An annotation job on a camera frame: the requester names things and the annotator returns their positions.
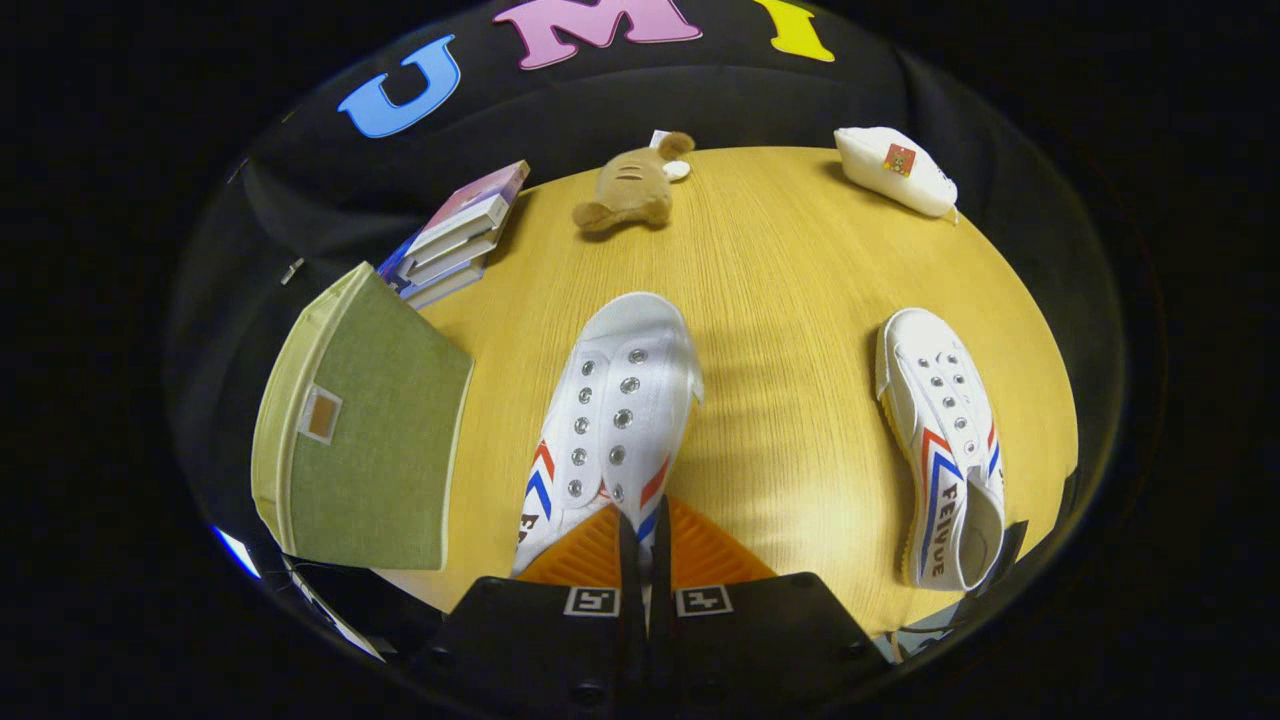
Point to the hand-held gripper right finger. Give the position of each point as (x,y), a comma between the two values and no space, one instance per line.
(660,640)

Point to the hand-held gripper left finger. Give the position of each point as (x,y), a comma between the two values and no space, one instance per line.
(630,640)

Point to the white striped canvas shoe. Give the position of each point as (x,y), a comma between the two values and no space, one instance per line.
(620,380)
(940,400)

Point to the green fabric storage box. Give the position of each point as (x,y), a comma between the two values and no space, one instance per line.
(390,450)

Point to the pale blue book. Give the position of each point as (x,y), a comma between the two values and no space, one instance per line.
(445,285)

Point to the white paperback book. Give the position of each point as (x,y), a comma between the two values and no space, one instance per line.
(450,258)

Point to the dark blue cover book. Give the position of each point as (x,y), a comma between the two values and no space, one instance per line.
(398,268)

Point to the brown plush toy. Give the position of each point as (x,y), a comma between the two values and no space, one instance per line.
(630,190)

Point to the pink cover book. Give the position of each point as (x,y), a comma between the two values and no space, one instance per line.
(475,195)

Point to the white cloth clip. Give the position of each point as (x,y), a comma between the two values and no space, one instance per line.
(292,271)

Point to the white plush toy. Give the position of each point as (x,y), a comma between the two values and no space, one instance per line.
(890,185)

